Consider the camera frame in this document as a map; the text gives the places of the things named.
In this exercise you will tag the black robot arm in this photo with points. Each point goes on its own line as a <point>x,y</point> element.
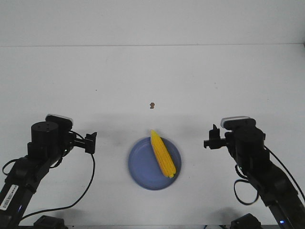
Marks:
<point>20,185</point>
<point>277,192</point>

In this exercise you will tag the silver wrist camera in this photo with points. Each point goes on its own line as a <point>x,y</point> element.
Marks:
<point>237,121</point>
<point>60,119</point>

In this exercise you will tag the yellow corn cob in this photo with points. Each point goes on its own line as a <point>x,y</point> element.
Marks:
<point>162,155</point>

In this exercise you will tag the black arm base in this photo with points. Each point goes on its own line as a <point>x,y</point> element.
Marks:
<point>48,222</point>
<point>247,221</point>

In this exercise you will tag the small brown table mark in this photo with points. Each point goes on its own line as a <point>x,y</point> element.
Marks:
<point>152,105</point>

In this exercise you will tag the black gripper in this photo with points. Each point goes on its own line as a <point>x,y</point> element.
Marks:
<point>244,141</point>
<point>54,139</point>

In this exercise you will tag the blue round plate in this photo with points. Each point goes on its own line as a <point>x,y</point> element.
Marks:
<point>144,168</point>

